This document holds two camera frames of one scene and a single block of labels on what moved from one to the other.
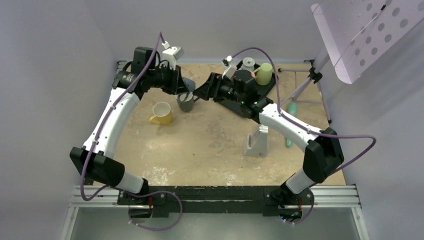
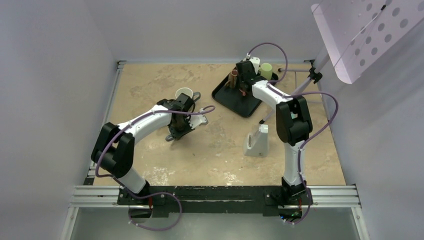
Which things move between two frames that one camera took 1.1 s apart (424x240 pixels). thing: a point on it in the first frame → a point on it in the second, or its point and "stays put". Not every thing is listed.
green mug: x=264 y=74 stays put
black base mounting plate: x=163 y=200 stays put
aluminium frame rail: x=335 y=196 stays put
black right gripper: x=212 y=88 → x=239 y=81
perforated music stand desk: x=357 y=33 stays put
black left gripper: x=178 y=84 → x=177 y=135
